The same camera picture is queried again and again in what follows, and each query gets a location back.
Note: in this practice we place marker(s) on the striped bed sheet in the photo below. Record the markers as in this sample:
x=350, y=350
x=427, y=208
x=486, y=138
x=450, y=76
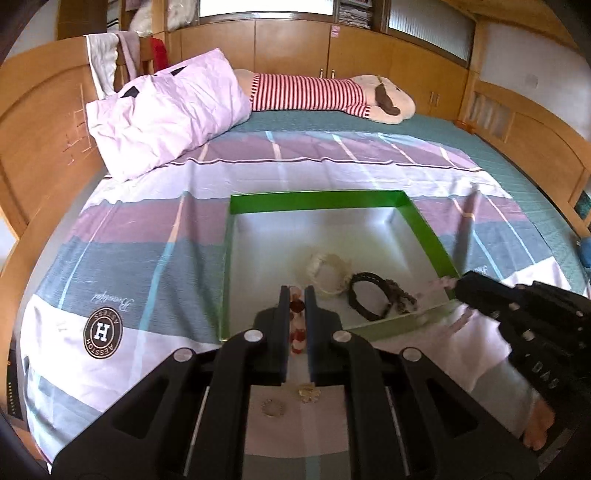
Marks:
x=118, y=344

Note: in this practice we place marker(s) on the black wristwatch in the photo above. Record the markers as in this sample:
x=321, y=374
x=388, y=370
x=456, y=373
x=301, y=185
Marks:
x=370, y=295

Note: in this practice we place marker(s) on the person's right hand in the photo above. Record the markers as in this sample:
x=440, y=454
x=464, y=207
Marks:
x=541, y=420

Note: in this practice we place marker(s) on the cream white wristwatch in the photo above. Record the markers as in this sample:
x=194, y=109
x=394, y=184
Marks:
x=329, y=274

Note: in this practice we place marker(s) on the green cardboard box tray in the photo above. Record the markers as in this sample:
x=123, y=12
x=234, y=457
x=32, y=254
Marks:
x=371, y=256

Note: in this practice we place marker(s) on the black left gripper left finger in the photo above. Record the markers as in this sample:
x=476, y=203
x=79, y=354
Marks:
x=257, y=357

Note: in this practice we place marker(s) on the pink pillow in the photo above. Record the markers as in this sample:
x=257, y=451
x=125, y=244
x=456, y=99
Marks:
x=155, y=119

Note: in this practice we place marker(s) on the wooden headboard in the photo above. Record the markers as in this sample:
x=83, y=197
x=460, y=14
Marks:
x=47, y=154

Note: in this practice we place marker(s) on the hanging clothes on chair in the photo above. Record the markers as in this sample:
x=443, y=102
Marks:
x=115, y=62

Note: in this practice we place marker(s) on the striped plush toy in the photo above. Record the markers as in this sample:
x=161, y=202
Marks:
x=370, y=97

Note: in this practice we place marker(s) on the gold flower brooch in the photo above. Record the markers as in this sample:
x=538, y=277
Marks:
x=308, y=393

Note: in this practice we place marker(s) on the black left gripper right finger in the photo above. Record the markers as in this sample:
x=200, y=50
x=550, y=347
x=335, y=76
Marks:
x=337, y=357

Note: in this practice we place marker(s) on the wooden wall cabinets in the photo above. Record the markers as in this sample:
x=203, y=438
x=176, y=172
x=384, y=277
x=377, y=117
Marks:
x=549, y=151

